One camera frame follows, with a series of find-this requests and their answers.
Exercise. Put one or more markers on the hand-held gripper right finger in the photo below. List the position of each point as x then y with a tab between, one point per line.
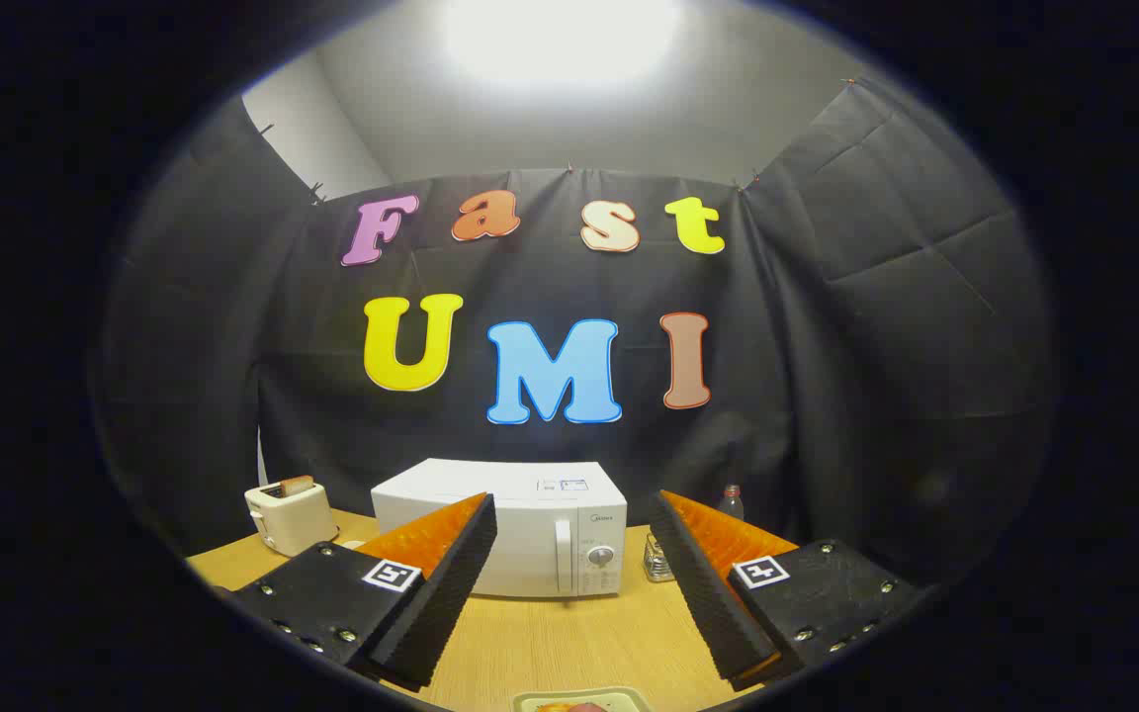
713	613

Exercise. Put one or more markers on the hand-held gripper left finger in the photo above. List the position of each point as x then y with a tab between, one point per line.
431	618

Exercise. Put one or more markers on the white microwave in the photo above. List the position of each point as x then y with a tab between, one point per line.
530	524

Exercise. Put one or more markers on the clear plastic water bottle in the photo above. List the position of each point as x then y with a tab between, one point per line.
732	502

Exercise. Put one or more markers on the pale green plate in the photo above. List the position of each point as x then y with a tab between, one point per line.
530	702

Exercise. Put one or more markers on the white toaster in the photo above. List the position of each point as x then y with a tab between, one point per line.
283	519

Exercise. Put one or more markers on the toast slice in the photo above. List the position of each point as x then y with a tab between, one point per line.
297	485

